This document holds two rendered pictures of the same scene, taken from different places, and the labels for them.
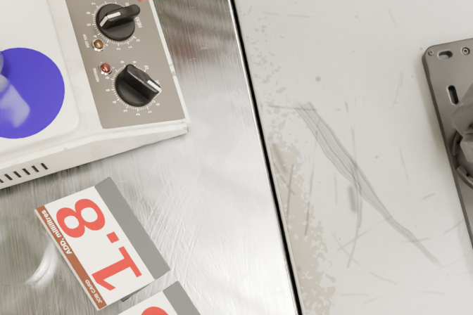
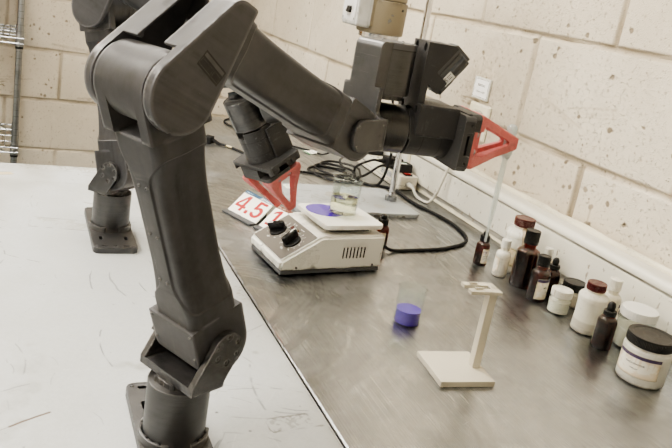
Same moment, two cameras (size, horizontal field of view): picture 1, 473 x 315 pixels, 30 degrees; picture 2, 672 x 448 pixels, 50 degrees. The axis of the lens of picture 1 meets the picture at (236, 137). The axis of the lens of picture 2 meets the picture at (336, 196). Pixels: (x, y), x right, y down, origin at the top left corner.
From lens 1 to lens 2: 1.43 m
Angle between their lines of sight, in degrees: 89
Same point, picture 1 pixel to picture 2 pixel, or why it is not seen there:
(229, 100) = (233, 252)
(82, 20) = (306, 234)
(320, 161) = not seen: hidden behind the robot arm
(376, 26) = not seen: hidden behind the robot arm
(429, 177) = (140, 231)
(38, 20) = (323, 219)
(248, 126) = (223, 247)
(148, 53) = (274, 241)
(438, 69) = (131, 243)
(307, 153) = not seen: hidden behind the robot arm
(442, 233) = (137, 222)
